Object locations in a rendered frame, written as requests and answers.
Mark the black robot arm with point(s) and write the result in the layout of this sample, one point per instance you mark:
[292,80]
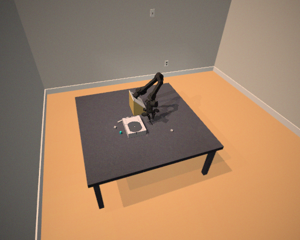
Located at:
[142,90]

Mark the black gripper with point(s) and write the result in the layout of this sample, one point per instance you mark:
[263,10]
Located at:
[150,110]

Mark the dark grey round disc with small centre hole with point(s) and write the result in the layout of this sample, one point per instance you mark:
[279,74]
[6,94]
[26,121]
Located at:
[134,126]

